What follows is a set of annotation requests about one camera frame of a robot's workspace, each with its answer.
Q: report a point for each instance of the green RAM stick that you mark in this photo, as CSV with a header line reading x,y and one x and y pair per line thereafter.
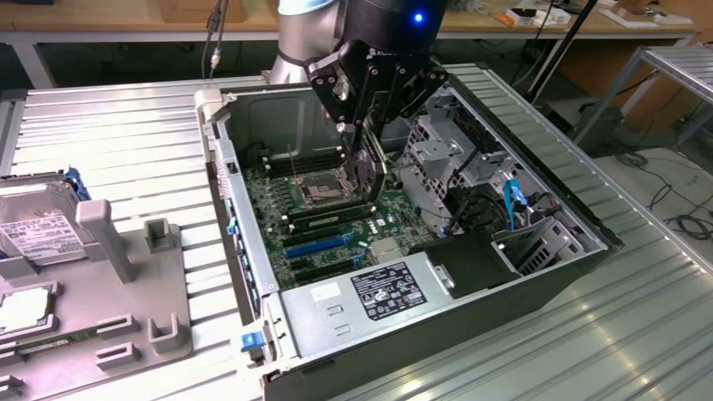
x,y
44,343

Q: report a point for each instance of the silver CPU chip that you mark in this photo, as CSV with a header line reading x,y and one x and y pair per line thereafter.
x,y
21,307

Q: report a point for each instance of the metal slat frame table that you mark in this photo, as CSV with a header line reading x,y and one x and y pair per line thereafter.
x,y
685,67

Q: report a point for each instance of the blue disk carrier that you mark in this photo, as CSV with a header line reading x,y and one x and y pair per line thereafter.
x,y
77,186

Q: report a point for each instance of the long black expansion slot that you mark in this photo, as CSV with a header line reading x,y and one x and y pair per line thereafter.
x,y
312,241

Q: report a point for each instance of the wooden desk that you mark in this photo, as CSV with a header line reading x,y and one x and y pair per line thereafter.
x,y
83,24

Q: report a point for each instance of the white flat box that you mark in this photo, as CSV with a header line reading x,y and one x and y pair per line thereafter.
x,y
629,18

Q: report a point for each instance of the grey parts rack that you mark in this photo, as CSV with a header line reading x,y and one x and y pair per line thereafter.
x,y
83,309

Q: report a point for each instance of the silver perforated disk bay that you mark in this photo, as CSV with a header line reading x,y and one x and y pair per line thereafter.
x,y
434,154

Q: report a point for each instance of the silver chipset heatsink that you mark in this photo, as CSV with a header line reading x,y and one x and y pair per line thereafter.
x,y
386,250

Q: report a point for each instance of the black equipment box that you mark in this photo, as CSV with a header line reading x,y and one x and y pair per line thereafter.
x,y
601,121

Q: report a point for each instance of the blue case latch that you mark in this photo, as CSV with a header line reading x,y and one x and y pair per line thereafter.
x,y
251,340

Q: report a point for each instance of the green motherboard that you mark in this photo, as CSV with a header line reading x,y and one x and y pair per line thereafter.
x,y
396,219

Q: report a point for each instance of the silver power supply unit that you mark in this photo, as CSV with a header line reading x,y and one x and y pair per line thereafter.
x,y
322,317

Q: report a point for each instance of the black slanted pole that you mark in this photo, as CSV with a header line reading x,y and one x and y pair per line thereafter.
x,y
562,46

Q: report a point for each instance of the blue expansion slot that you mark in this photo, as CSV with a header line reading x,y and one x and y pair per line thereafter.
x,y
317,249

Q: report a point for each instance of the silver hard disk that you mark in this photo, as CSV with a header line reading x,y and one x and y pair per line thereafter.
x,y
39,234

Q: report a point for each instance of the installed black RAM stick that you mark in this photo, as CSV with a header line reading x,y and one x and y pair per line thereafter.
x,y
328,219

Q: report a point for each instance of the small black white box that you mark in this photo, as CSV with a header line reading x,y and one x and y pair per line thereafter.
x,y
524,14

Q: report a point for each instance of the open black PC case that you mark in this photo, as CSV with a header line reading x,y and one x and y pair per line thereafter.
x,y
389,355

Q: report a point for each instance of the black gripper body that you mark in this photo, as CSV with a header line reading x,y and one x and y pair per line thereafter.
x,y
389,29

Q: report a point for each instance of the short black expansion slot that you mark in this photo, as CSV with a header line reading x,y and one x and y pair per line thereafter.
x,y
325,271

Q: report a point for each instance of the black plastic air shroud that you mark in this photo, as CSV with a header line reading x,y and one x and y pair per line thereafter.
x,y
473,263

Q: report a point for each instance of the CPU socket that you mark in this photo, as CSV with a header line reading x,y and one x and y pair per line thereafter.
x,y
320,190

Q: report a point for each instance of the silver slanted disk bay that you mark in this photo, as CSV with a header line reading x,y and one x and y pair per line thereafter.
x,y
548,246

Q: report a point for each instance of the brown cardboard box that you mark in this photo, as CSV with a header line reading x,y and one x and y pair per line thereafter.
x,y
189,10

